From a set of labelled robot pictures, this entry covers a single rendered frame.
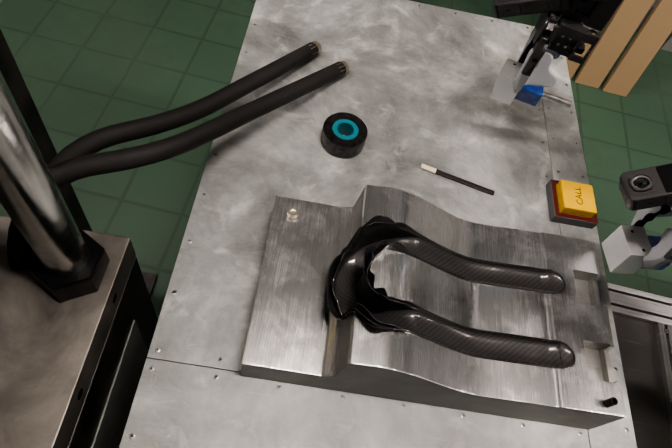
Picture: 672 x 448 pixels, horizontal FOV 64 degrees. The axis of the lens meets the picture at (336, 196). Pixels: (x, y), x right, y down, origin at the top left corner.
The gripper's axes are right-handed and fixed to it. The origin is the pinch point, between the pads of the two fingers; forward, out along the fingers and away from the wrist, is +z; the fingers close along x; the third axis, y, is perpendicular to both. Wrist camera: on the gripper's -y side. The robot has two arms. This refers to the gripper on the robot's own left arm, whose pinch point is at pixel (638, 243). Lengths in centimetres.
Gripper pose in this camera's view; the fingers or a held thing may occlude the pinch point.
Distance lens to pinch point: 89.4
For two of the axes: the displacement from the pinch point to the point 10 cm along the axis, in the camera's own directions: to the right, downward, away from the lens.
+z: -1.4, 5.7, 8.1
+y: 9.9, 1.0, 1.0
